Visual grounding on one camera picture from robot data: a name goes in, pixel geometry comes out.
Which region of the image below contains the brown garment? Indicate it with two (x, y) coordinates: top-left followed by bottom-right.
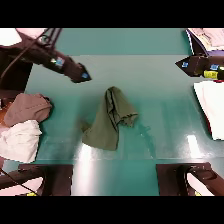
(3, 92), (54, 128)

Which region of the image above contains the white garment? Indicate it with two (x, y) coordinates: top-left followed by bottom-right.
(193, 80), (224, 141)
(0, 119), (44, 164)

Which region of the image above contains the green T-shirt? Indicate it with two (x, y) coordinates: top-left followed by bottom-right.
(81, 86), (139, 152)

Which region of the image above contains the heap of clothes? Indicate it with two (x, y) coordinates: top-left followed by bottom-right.
(185, 27), (224, 54)

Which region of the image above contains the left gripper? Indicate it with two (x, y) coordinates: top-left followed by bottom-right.
(67, 62), (93, 84)

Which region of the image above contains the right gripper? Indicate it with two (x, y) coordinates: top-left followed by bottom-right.
(175, 54), (202, 78)

